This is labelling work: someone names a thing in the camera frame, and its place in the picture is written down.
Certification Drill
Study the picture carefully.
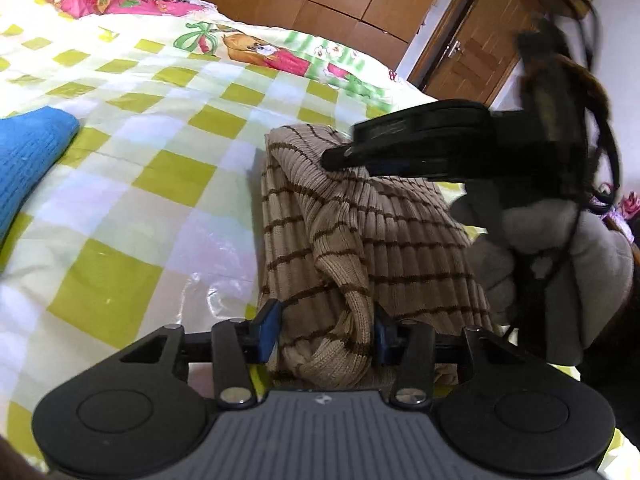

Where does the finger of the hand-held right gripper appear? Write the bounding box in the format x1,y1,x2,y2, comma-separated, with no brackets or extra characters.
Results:
320,145,469,182

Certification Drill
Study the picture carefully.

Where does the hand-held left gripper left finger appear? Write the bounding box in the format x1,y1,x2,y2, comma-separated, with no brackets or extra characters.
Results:
120,300,280,407

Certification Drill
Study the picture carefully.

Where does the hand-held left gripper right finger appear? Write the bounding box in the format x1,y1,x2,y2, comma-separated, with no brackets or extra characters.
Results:
374,305,531,408

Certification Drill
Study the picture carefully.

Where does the beige brown-striped knit sweater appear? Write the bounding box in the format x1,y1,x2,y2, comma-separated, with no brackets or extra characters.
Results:
257,122,506,389

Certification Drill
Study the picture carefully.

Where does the person's right hand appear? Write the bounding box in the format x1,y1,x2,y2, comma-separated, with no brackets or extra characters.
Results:
450,180,635,367

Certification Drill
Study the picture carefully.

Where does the wooden door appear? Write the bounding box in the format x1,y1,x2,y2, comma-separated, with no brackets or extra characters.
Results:
410,0,598,111

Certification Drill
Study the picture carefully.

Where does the pink cloth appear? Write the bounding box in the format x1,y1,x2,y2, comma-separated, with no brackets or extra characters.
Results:
600,182,640,226

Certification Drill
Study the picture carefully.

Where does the blue knit cloth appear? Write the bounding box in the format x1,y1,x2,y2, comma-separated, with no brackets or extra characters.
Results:
0,106,81,247

